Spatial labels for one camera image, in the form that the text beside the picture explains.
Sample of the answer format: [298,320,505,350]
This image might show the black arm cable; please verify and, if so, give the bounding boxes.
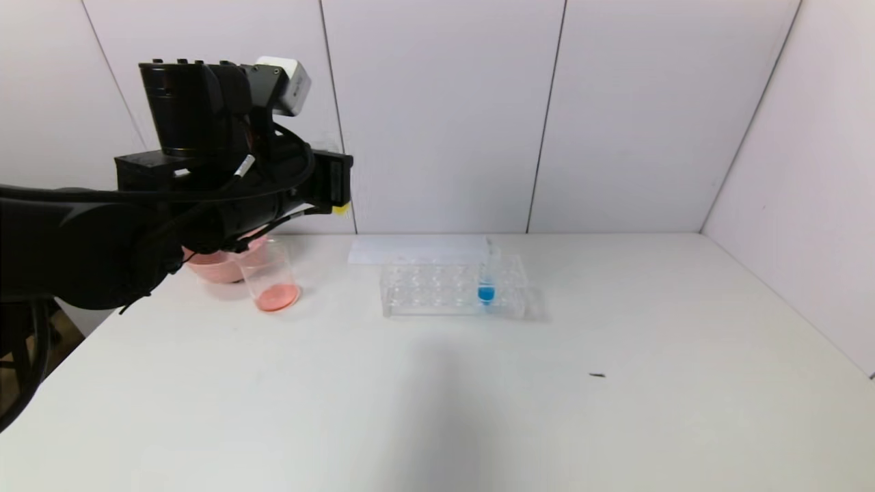
[0,301,55,433]

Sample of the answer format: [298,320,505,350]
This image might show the clear plastic test tube rack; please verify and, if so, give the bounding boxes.
[381,251,530,320]

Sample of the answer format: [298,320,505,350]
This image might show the white paper sheet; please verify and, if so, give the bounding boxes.
[348,236,492,266]

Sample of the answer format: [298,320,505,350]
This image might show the test tube with blue pigment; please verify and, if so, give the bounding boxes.
[478,245,501,306]

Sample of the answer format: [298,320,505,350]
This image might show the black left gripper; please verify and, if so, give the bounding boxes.
[297,149,353,215]

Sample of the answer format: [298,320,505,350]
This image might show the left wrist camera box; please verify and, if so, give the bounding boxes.
[256,56,313,118]

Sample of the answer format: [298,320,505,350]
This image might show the pink bowl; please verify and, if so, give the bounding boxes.
[185,232,271,284]

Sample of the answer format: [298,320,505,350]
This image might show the clear glass beaker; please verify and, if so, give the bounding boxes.
[237,236,302,313]

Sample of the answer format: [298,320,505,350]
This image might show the test tube with yellow pigment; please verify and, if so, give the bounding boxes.
[320,140,354,217]

